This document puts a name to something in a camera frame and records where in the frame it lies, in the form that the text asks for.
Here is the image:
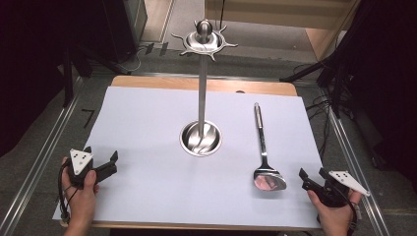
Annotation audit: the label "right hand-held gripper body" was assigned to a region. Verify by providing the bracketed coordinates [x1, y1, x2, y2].
[314, 169, 372, 208]

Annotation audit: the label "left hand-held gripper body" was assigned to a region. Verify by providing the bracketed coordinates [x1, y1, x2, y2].
[67, 147, 99, 190]

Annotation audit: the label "steel spatula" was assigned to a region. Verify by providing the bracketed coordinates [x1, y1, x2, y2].
[252, 101, 288, 193]

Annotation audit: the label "steel utensil rack stand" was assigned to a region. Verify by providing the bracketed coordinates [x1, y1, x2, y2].
[170, 19, 239, 157]

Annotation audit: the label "person's right hand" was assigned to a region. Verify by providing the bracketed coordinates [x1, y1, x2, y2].
[307, 189, 363, 230]

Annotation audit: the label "person's left hand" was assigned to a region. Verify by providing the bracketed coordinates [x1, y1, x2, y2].
[61, 156, 100, 227]

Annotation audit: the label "white paper sheet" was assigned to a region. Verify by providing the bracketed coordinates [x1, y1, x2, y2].
[52, 86, 326, 229]

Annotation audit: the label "black stand legs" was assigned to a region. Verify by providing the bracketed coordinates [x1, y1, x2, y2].
[62, 43, 133, 108]
[278, 48, 357, 120]

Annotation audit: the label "black curtain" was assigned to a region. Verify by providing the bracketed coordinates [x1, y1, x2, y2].
[338, 0, 417, 195]
[0, 0, 141, 159]

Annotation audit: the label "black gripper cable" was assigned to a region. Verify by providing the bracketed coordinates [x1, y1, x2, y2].
[57, 161, 74, 224]
[330, 182, 361, 236]

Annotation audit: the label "metal floor rail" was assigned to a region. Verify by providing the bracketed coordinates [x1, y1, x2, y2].
[0, 76, 84, 236]
[86, 70, 324, 87]
[323, 94, 391, 236]

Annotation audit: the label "black floor cables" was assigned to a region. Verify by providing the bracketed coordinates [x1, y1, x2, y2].
[304, 96, 332, 162]

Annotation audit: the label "white floor cable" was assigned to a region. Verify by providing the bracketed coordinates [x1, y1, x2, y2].
[121, 45, 147, 73]

